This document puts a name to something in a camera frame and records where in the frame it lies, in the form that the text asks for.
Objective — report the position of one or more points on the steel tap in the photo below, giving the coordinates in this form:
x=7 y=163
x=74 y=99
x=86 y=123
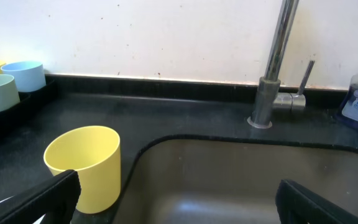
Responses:
x=266 y=96

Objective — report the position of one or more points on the steel sink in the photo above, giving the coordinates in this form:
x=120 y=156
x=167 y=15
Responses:
x=228 y=180

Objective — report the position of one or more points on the black tray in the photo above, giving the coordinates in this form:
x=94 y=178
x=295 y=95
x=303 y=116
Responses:
x=36 y=99

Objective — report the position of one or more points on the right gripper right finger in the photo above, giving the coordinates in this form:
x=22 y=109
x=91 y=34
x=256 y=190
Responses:
x=303 y=208

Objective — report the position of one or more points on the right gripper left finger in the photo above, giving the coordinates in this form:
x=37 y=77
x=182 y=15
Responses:
x=42 y=199

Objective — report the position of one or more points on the blue cup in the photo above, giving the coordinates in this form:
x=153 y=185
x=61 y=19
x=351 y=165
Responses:
x=26 y=77

